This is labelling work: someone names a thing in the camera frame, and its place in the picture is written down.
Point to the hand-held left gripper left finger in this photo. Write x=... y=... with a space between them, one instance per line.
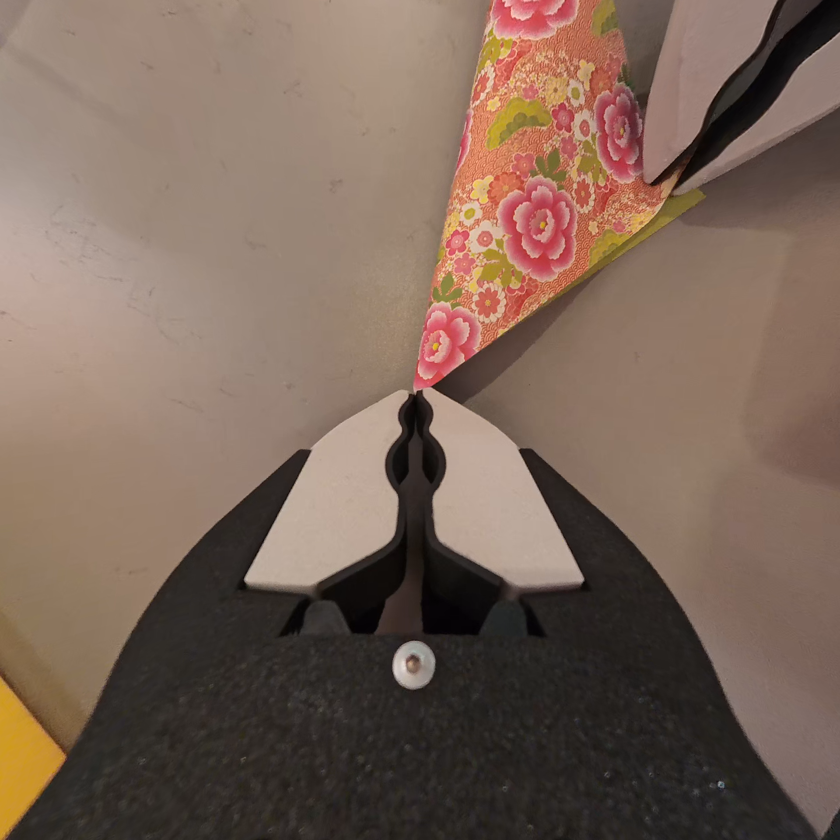
x=328 y=518

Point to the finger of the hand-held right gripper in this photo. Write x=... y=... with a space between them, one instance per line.
x=695 y=72
x=781 y=118

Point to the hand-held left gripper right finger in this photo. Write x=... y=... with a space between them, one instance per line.
x=505 y=518

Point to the floral origami paper green back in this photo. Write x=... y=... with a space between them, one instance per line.
x=538 y=223

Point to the yellow board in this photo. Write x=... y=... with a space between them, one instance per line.
x=23 y=748

